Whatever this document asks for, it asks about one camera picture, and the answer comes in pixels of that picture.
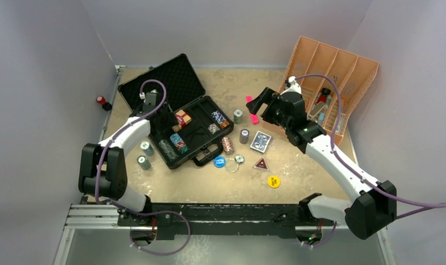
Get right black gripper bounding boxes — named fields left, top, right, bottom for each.
left=247, top=88, right=292, bottom=130

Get red Texas Hold'em card box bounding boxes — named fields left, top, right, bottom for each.
left=172, top=109, right=192, bottom=133

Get teal chip stack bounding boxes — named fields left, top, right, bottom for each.
left=137, top=156, right=151, bottom=171
left=140, top=141, right=154, bottom=156

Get purple chip stack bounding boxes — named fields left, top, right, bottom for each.
left=239, top=129, right=250, bottom=144

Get green white chip stack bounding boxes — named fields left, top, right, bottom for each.
left=233, top=109, right=243, bottom=124

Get small white chip pile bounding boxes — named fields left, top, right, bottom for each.
left=234, top=155, right=245, bottom=164

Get red white chip stack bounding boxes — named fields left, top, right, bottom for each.
left=221, top=136, right=234, bottom=155

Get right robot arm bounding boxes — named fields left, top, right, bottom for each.
left=246, top=87, right=397, bottom=240

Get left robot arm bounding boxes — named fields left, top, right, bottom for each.
left=78, top=90, right=167, bottom=226

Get black poker set case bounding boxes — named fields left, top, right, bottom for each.
left=118, top=54, right=234, bottom=169

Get green chip stack in case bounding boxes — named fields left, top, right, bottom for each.
left=158, top=139, right=179, bottom=161

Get light blue red chip stack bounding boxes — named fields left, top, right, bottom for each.
left=170, top=133, right=190, bottom=155

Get pink highlighter marker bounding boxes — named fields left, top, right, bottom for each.
left=245, top=96, right=259, bottom=124

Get red black item in organizer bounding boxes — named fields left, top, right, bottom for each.
left=314, top=88, right=331, bottom=105

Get blue playing card deck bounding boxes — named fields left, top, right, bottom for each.
left=250, top=131, right=272, bottom=153

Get grey chip stack in case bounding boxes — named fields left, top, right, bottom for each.
left=208, top=123, right=220, bottom=134

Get blue white chip stack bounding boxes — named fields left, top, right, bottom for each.
left=211, top=110, right=227, bottom=124

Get red triangular button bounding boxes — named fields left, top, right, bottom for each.
left=253, top=157, right=270, bottom=172

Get orange chip stack in case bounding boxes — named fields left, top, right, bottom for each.
left=220, top=120, right=230, bottom=129

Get red emergency stop button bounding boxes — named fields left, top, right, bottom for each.
left=96, top=96, right=112, bottom=112

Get blue round dealer button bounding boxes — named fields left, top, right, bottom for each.
left=213, top=156, right=226, bottom=168

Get yellow round button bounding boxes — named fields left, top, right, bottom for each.
left=267, top=176, right=281, bottom=188

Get peach plastic desk organizer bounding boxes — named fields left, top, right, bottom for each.
left=284, top=36, right=379, bottom=145

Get clear round disc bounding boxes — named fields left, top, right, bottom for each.
left=224, top=160, right=239, bottom=173

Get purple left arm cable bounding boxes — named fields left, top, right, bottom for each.
left=95, top=79, right=167, bottom=216

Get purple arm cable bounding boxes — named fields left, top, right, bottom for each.
left=95, top=79, right=167, bottom=216
left=294, top=73, right=446, bottom=220

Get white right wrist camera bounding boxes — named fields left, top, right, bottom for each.
left=283, top=76, right=302, bottom=94

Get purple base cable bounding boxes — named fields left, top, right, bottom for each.
left=129, top=210, right=192, bottom=257

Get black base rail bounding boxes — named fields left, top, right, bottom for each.
left=65, top=203, right=355, bottom=242

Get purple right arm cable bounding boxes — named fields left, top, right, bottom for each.
left=294, top=73, right=446, bottom=220

